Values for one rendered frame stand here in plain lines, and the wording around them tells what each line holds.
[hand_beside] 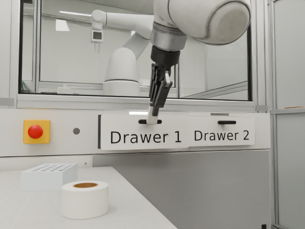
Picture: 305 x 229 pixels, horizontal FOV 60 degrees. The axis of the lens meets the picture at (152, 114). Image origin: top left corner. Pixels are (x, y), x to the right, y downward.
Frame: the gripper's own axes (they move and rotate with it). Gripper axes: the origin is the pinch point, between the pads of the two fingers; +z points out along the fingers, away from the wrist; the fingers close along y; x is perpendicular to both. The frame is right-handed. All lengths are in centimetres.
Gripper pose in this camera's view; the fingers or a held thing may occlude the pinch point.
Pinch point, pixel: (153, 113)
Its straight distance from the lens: 78.3
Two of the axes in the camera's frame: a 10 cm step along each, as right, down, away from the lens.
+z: -1.7, 8.4, 5.1
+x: -9.5, -0.1, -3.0
